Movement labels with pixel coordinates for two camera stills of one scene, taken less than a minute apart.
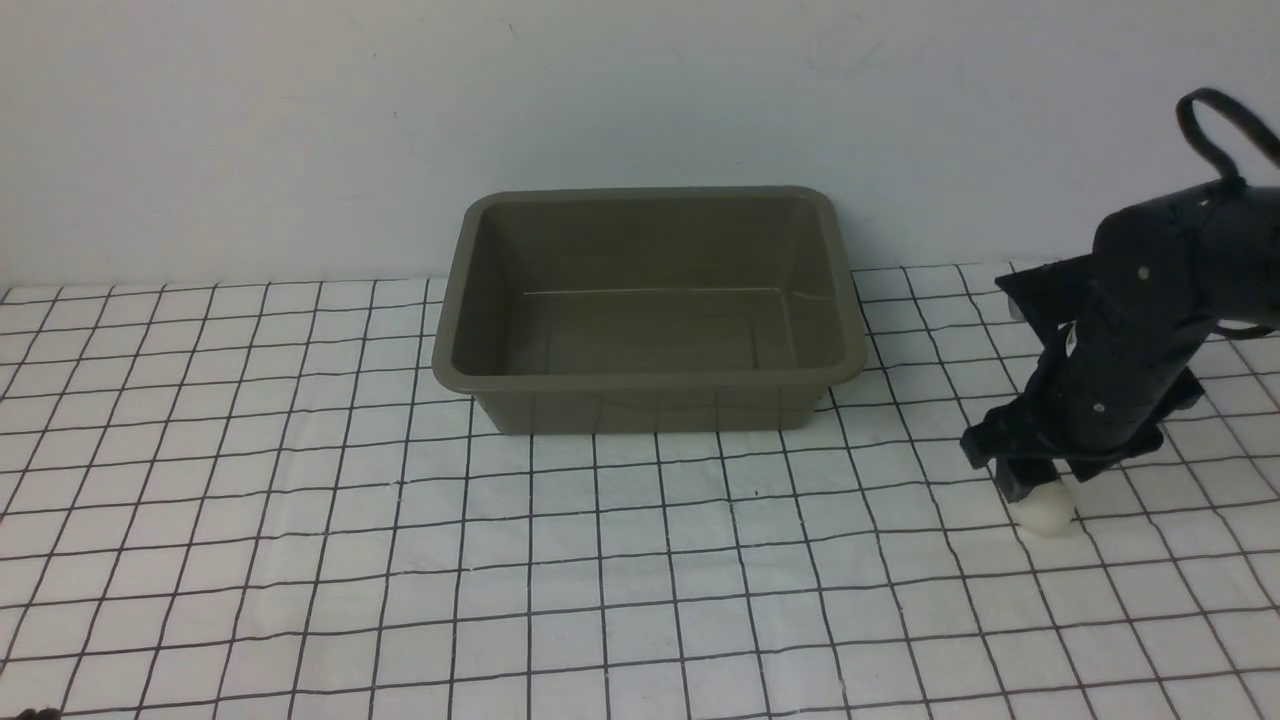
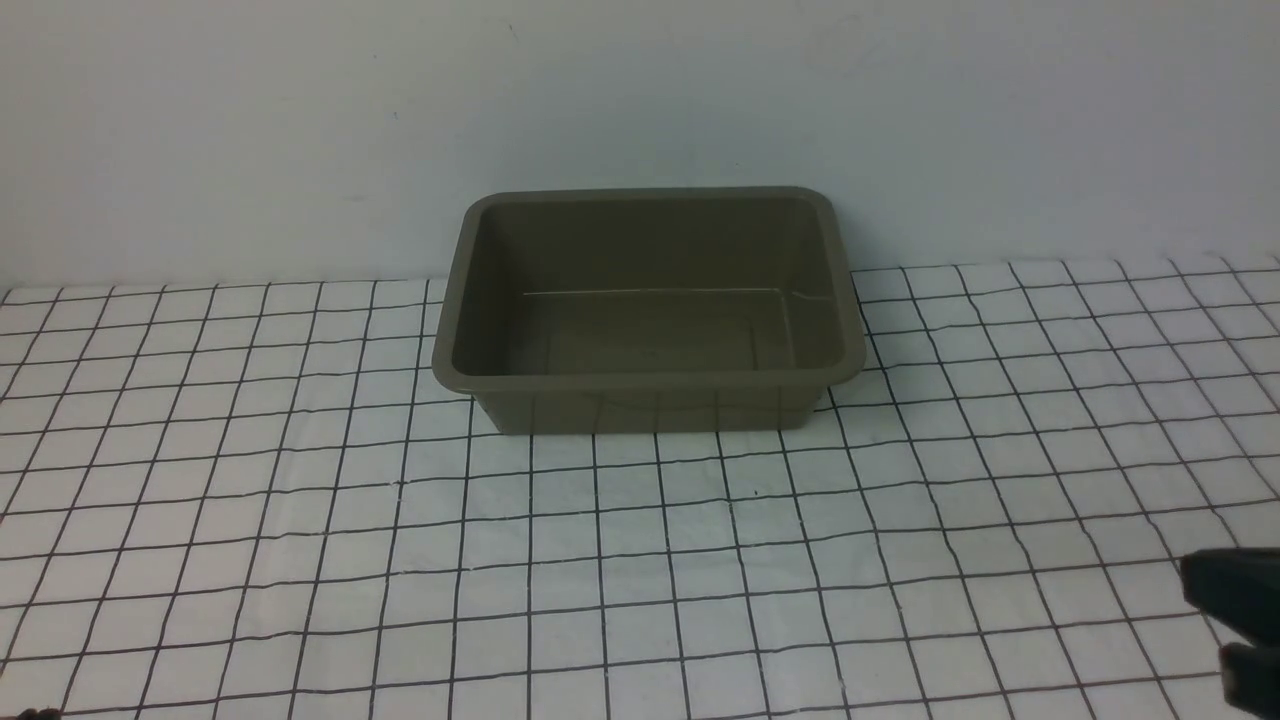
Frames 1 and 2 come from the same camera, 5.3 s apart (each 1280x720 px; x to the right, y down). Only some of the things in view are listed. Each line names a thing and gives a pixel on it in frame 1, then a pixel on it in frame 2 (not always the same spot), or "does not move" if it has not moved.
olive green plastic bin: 649,310 does not move
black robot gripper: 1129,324 → 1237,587
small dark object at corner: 43,714 does not move
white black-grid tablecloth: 252,501 does not move
